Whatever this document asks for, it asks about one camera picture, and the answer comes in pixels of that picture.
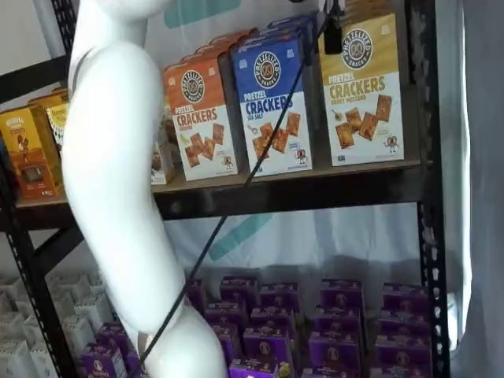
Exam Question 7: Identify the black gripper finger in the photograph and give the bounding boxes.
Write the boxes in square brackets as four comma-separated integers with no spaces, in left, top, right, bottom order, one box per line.
[323,17,343,56]

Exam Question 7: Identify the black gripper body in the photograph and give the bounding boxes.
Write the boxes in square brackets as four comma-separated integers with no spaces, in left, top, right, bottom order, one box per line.
[321,0,348,20]

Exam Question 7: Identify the yellow white pretzel crackers box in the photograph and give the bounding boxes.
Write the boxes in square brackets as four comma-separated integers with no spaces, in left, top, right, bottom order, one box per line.
[317,13,406,168]

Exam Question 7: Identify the blue white pretzel crackers box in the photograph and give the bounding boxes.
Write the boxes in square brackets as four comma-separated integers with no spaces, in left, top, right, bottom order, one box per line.
[245,21,317,46]
[229,32,315,178]
[267,14,318,33]

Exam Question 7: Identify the orange white pretzel crackers box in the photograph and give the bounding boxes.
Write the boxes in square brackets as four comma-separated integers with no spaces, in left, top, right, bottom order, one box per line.
[195,28,259,54]
[179,42,238,66]
[162,50,239,183]

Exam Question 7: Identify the wooden shelf board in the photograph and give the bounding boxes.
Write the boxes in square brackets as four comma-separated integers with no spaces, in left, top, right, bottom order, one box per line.
[15,158,423,209]

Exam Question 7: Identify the almond flour bars box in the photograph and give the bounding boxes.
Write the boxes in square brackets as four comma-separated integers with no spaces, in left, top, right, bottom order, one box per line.
[150,117,176,187]

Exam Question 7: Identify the purple Annie's snack box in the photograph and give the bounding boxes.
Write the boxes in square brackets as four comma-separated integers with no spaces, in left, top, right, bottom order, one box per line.
[373,334,434,369]
[308,330,365,372]
[187,278,206,313]
[320,278,364,309]
[243,326,294,364]
[228,358,295,378]
[375,364,435,378]
[383,282,428,314]
[97,321,139,356]
[310,365,368,378]
[219,275,259,307]
[377,310,432,339]
[314,304,363,335]
[211,322,243,356]
[249,306,296,332]
[80,341,129,378]
[204,300,247,328]
[259,283,301,313]

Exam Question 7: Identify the sweet thins mint chocolate box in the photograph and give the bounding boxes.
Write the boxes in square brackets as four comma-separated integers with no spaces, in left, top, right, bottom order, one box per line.
[46,102,71,159]

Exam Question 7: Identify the orange brown snack box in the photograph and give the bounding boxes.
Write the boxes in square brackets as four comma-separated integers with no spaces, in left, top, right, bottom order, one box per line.
[0,106,65,200]
[27,87,71,116]

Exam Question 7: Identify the black shelf side beam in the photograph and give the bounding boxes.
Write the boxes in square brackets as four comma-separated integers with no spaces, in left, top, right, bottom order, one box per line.
[0,54,72,106]
[30,227,87,254]

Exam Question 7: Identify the white carton box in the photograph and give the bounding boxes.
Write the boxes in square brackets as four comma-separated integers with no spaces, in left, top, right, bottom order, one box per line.
[62,314,98,352]
[0,276,27,313]
[0,339,35,378]
[23,312,54,348]

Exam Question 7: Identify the grey curtain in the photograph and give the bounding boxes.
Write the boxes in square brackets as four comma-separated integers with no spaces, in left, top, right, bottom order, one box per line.
[434,0,504,378]

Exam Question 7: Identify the black cable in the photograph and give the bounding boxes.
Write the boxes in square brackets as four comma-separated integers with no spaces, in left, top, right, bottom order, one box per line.
[139,11,328,365]

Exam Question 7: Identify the black perforated shelf post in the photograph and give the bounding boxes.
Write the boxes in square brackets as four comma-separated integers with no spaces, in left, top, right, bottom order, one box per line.
[50,0,79,57]
[0,148,83,378]
[405,0,452,378]

